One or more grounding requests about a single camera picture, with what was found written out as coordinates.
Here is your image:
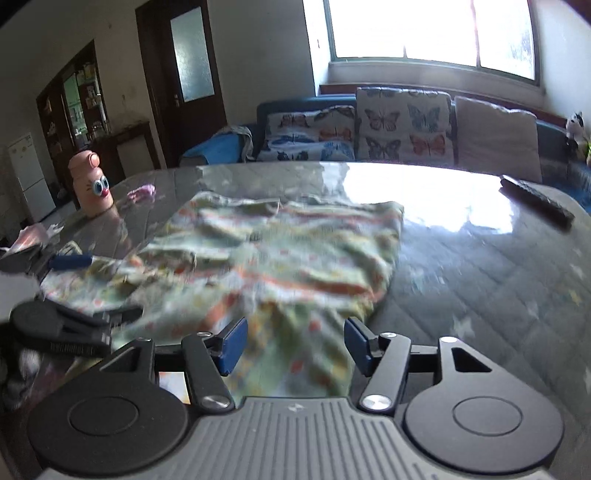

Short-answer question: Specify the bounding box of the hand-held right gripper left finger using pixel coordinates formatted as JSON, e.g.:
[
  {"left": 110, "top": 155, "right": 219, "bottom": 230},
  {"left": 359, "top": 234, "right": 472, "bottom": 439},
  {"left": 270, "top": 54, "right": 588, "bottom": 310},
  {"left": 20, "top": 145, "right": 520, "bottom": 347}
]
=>
[{"left": 98, "top": 316, "right": 250, "bottom": 414}]

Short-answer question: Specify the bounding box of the large window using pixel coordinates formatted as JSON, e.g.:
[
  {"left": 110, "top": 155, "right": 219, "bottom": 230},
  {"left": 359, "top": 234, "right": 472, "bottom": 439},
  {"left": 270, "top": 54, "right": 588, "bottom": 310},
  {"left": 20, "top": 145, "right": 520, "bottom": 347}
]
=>
[{"left": 302, "top": 0, "right": 541, "bottom": 87}]

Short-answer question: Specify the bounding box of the pink cartoon face bottle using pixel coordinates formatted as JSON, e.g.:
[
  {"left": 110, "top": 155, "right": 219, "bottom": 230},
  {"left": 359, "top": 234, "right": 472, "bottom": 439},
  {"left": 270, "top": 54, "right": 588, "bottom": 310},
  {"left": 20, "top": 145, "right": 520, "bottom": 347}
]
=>
[{"left": 67, "top": 151, "right": 115, "bottom": 217}]

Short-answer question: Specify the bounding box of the small pink hair tie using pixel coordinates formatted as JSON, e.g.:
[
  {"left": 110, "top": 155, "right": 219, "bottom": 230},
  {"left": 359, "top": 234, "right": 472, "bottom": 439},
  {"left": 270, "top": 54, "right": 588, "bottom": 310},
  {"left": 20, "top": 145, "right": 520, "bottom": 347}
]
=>
[{"left": 126, "top": 183, "right": 157, "bottom": 202}]

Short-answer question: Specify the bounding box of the flat butterfly print cushion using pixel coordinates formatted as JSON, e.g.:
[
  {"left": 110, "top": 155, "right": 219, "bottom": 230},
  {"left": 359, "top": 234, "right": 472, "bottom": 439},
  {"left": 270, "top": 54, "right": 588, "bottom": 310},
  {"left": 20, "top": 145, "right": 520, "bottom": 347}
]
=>
[{"left": 257, "top": 106, "right": 358, "bottom": 162}]

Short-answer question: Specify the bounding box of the plain white cushion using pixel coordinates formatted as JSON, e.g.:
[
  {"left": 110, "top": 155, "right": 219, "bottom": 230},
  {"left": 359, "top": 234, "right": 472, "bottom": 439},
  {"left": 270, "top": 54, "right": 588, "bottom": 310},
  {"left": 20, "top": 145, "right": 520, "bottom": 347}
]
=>
[{"left": 454, "top": 95, "right": 544, "bottom": 184}]

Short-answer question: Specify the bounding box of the square butterfly print cushion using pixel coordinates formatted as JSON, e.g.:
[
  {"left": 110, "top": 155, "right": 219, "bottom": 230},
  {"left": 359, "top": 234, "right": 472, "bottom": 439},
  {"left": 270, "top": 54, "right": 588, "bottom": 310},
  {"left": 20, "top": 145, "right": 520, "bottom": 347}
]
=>
[{"left": 355, "top": 86, "right": 454, "bottom": 164}]

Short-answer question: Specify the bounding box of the green patterned child's shirt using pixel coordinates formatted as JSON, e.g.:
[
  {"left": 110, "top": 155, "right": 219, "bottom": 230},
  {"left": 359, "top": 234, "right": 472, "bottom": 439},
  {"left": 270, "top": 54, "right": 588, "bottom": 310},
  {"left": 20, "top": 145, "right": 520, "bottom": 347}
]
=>
[{"left": 39, "top": 191, "right": 405, "bottom": 398}]

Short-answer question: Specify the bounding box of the crumpled plastic bag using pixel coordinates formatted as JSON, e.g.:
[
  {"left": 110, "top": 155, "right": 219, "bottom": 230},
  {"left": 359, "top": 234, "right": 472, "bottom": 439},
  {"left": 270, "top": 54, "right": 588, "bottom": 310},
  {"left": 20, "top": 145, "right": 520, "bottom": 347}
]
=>
[{"left": 8, "top": 223, "right": 64, "bottom": 254}]

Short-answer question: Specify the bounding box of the dark wooden glass-pane door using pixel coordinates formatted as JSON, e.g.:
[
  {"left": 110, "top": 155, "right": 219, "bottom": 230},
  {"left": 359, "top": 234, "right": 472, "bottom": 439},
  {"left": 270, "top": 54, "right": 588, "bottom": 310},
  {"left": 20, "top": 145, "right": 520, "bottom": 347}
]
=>
[{"left": 135, "top": 0, "right": 227, "bottom": 170}]

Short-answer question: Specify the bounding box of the grey crumpled cloth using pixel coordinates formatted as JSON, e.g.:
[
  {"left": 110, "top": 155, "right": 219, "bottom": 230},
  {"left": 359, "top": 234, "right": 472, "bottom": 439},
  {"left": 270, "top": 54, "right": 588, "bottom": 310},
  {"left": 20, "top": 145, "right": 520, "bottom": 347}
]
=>
[{"left": 216, "top": 123, "right": 255, "bottom": 162}]

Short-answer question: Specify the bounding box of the dark wooden display cabinet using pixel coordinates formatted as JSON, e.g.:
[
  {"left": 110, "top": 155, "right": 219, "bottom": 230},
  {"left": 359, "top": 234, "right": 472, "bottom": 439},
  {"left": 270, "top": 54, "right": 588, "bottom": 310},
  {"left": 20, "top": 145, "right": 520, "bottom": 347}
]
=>
[{"left": 35, "top": 39, "right": 112, "bottom": 195}]

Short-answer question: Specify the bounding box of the black remote control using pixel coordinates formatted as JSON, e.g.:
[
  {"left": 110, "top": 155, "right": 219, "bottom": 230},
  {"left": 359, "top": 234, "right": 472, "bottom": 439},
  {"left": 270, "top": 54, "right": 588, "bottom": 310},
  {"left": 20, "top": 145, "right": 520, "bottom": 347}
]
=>
[{"left": 499, "top": 174, "right": 576, "bottom": 230}]

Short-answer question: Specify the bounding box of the white refrigerator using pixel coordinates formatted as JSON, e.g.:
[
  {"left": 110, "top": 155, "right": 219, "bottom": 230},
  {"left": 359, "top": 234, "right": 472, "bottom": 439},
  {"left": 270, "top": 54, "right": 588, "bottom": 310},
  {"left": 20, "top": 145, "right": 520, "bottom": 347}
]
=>
[{"left": 6, "top": 132, "right": 57, "bottom": 223}]

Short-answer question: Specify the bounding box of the dark wooden sideboard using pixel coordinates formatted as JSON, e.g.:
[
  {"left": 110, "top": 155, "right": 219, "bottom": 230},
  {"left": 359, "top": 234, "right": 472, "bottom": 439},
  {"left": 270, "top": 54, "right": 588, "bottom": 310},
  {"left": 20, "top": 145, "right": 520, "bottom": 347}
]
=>
[{"left": 94, "top": 122, "right": 156, "bottom": 184}]

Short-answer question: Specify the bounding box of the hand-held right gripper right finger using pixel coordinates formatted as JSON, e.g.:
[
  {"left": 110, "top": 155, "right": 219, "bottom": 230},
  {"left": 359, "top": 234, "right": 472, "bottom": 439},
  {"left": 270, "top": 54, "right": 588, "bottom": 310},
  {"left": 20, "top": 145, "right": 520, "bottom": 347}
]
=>
[{"left": 344, "top": 316, "right": 493, "bottom": 414}]

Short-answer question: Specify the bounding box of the black and white plush dog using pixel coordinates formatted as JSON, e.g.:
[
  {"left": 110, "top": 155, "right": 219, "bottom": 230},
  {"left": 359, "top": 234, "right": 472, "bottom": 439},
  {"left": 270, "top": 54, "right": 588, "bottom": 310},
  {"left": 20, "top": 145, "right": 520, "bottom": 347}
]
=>
[{"left": 565, "top": 112, "right": 590, "bottom": 149}]

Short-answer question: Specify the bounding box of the blue sofa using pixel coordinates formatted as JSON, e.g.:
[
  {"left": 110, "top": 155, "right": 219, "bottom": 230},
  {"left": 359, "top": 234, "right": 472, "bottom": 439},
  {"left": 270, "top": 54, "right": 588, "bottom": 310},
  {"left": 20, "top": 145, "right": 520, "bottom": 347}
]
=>
[{"left": 178, "top": 94, "right": 591, "bottom": 214}]

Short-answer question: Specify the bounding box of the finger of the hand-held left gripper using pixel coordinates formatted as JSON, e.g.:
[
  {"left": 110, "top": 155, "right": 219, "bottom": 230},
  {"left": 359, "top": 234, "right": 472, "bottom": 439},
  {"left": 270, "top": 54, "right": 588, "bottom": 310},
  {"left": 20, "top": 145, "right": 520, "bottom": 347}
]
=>
[
  {"left": 0, "top": 252, "right": 93, "bottom": 278},
  {"left": 68, "top": 305, "right": 144, "bottom": 330}
]

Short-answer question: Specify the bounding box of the blue cloth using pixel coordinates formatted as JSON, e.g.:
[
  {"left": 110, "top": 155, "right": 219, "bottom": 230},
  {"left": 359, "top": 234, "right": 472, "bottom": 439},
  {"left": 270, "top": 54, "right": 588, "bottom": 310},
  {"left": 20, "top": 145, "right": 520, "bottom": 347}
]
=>
[{"left": 180, "top": 136, "right": 246, "bottom": 168}]

